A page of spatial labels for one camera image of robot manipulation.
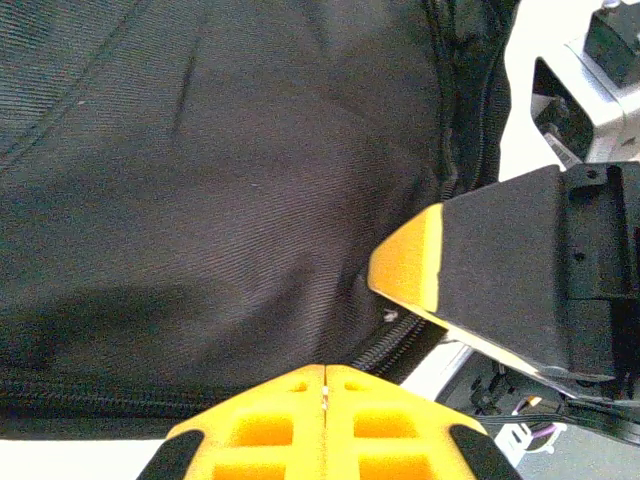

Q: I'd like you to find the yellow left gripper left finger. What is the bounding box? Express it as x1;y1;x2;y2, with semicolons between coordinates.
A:
136;363;327;480

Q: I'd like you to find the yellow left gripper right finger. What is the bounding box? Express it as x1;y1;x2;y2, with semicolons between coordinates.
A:
324;363;522;480

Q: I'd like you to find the black fabric backpack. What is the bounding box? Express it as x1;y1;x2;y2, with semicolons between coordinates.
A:
0;0;516;442

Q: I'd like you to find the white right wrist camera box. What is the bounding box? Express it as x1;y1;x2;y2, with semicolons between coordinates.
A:
531;0;640;167

